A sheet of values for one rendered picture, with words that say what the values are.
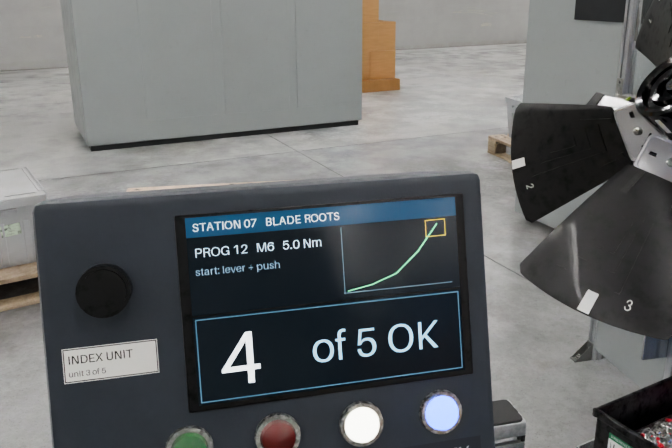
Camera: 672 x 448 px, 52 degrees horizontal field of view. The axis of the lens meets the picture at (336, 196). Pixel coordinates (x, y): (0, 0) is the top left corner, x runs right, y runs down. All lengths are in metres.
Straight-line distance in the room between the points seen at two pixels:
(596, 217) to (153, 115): 5.42
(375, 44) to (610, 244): 8.17
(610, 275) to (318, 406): 0.67
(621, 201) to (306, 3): 5.65
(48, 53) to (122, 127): 6.65
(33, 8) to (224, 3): 6.78
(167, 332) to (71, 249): 0.07
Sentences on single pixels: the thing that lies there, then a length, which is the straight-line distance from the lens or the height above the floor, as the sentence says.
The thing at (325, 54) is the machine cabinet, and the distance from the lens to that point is 6.67.
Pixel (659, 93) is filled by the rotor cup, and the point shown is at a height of 1.21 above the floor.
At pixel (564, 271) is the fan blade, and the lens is 1.05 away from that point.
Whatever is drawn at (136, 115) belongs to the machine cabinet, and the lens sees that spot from 6.23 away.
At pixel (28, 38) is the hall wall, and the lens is 12.74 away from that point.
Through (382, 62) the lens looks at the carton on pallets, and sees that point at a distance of 9.22.
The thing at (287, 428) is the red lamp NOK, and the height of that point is 1.12.
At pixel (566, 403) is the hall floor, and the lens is 2.57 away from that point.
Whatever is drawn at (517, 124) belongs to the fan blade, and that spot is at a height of 1.11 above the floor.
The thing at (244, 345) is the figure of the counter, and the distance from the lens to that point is 0.41.
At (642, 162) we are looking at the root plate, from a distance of 1.10.
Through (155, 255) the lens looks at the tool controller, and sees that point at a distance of 0.40.
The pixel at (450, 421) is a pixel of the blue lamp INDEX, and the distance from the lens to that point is 0.44.
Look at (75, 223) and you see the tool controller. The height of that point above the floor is 1.24.
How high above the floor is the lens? 1.37
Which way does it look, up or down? 17 degrees down
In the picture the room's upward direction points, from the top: straight up
